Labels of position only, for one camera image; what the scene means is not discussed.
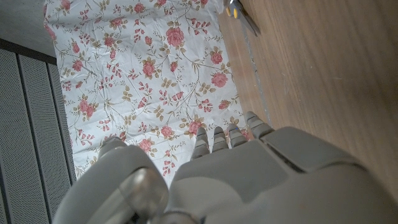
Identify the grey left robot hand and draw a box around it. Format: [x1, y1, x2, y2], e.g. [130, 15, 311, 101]
[52, 111, 398, 224]

